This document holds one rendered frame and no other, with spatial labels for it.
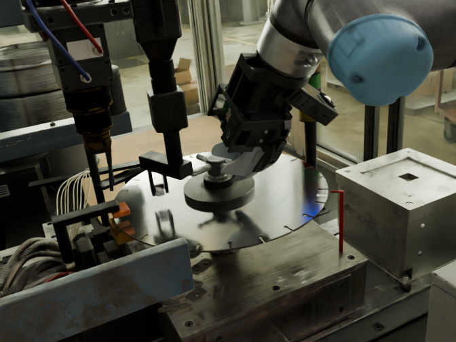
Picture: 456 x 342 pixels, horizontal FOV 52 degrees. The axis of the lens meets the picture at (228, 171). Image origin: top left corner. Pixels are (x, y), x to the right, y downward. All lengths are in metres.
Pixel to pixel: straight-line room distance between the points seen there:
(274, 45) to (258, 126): 0.10
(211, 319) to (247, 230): 0.12
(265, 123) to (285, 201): 0.15
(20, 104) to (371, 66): 1.00
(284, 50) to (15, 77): 0.84
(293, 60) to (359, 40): 0.13
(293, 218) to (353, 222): 0.27
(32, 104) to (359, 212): 0.82
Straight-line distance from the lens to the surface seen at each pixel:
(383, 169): 0.91
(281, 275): 0.70
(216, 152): 0.66
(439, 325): 0.68
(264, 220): 0.64
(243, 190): 0.70
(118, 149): 1.54
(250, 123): 0.56
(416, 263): 0.85
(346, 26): 0.42
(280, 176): 0.76
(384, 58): 0.40
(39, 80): 1.25
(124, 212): 0.67
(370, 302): 0.81
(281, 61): 0.53
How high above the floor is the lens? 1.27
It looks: 24 degrees down
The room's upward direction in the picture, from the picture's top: 6 degrees counter-clockwise
